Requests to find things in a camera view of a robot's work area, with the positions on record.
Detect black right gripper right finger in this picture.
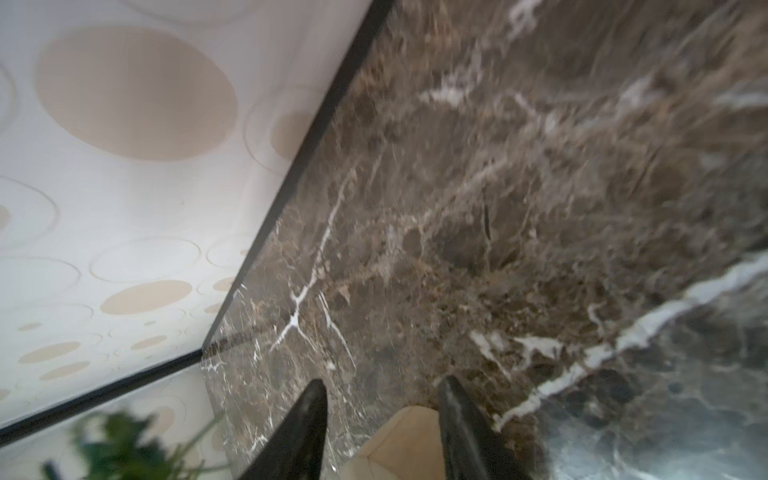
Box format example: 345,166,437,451
438,375,530,480

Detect glass jar cream contents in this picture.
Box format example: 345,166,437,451
340,406,446,480

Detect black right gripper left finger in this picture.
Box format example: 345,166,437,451
240,379,328,480

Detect small green christmas tree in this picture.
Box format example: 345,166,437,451
70,410,229,479

